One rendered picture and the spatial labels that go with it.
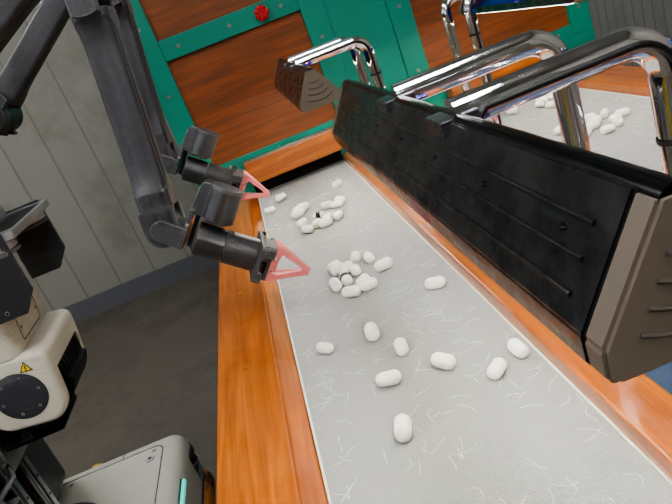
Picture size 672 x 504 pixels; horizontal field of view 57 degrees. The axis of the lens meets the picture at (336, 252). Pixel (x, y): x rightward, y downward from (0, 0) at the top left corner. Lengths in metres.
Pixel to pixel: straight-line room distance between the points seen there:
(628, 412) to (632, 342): 0.42
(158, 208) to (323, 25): 1.08
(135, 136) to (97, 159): 2.82
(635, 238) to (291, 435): 0.60
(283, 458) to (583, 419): 0.33
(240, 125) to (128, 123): 0.97
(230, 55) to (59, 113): 2.03
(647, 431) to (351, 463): 0.31
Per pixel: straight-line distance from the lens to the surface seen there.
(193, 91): 1.96
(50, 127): 3.87
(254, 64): 1.95
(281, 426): 0.81
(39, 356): 1.38
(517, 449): 0.69
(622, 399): 0.69
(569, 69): 0.46
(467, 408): 0.76
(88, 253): 4.00
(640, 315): 0.26
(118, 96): 1.03
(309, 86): 1.17
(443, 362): 0.81
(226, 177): 1.46
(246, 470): 0.77
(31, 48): 1.53
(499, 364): 0.78
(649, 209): 0.25
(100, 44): 1.04
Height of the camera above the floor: 1.21
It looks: 21 degrees down
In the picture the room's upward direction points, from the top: 21 degrees counter-clockwise
